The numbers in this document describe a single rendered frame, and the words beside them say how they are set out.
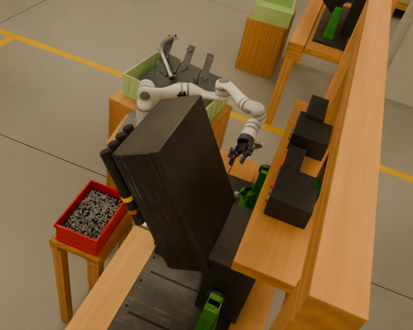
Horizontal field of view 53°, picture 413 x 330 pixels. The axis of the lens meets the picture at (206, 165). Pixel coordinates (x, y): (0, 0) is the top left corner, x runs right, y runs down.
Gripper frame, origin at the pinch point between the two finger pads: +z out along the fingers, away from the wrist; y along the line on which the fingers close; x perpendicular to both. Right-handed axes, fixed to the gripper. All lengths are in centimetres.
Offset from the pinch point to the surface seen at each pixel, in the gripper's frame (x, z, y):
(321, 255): -45, 74, 86
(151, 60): -26, -92, -104
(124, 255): -7, 54, -35
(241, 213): 2.2, 28.0, 14.1
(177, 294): 12, 60, -14
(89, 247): -15, 55, -50
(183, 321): 15, 69, -7
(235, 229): 0.7, 36.4, 15.7
